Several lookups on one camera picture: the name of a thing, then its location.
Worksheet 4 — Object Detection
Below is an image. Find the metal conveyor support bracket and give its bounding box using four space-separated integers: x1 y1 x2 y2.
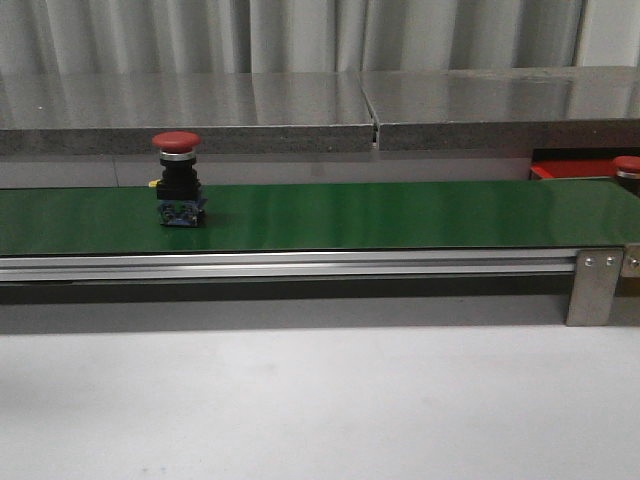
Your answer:
566 248 623 327

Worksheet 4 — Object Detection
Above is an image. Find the grey stone slab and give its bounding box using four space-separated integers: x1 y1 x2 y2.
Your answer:
360 66 639 151
1 73 374 155

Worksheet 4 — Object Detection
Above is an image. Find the grey pleated curtain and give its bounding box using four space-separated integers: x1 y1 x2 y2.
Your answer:
1 1 586 75

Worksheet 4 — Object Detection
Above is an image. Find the left grey stone slab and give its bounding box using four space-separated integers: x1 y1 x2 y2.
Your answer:
1 73 374 155

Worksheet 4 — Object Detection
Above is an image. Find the aluminium conveyor side rail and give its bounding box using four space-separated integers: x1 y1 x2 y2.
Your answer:
1 249 577 283

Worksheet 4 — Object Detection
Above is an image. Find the red plastic tray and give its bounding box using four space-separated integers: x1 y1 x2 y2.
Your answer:
530 158 622 188

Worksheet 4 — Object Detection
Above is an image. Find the right grey stone slab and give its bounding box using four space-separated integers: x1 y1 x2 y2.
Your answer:
360 66 639 151

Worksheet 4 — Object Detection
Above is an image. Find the green conveyor belt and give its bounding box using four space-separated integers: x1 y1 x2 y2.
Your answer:
1 180 639 256

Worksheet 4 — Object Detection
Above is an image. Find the conveyor end plate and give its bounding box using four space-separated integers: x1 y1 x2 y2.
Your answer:
618 243 640 297

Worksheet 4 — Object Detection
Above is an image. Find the red mushroom push button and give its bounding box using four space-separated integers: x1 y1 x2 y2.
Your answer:
613 155 640 196
152 131 206 227

